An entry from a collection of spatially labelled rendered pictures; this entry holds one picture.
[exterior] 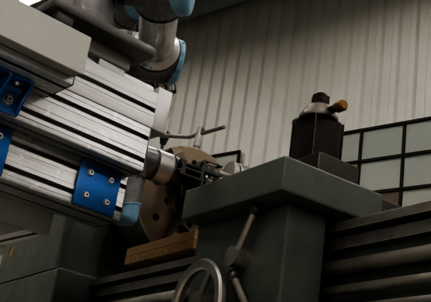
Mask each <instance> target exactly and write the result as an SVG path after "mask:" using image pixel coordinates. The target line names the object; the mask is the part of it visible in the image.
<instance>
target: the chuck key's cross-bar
mask: <svg viewBox="0 0 431 302"><path fill-rule="evenodd" d="M225 128H226V126H225V125H221V126H218V127H215V128H211V129H208V130H204V131H201V132H200V133H201V135H206V134H209V133H213V132H216V131H220V130H224V129H225ZM195 135H196V134H195V133H194V134H191V135H178V134H168V133H165V135H162V136H159V137H165V138H182V139H192V138H195Z"/></svg>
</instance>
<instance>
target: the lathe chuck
mask: <svg viewBox="0 0 431 302"><path fill-rule="evenodd" d="M169 150H172V151H173V154H176V153H178V152H180V151H183V154H184V155H185V158H186V160H187V162H188V163H189V164H192V165H193V164H195V163H198V162H200V161H202V160H208V161H211V162H214V163H216V164H219V165H220V163H219V162H218V161H217V160H216V159H215V158H213V157H212V156H210V155H209V154H208V153H206V152H204V151H202V150H200V149H197V148H195V147H189V146H175V147H170V148H169V149H166V150H164V151H165V152H167V151H169ZM175 199H176V196H172V191H171V186H168V185H161V184H159V183H155V182H153V181H149V180H147V179H145V183H144V190H143V193H142V200H141V207H140V210H139V216H138V219H137V222H136V223H135V224H133V225H131V226H124V228H125V230H126V233H127V235H128V237H129V239H130V240H131V243H132V244H133V245H134V246H139V245H143V244H147V243H149V242H153V241H156V240H160V239H163V238H164V237H165V235H166V233H167V232H168V230H169V228H170V226H171V225H172V223H173V221H174V219H175V217H176V215H177V213H178V212H177V211H176V207H175Z"/></svg>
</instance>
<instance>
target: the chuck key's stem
mask: <svg viewBox="0 0 431 302"><path fill-rule="evenodd" d="M204 130H205V128H204V127H203V126H198V127H197V130H196V135H195V138H194V143H193V147H195V148H197V149H199V148H200V147H201V143H202V140H203V135H201V133H200V132H201V131H204Z"/></svg>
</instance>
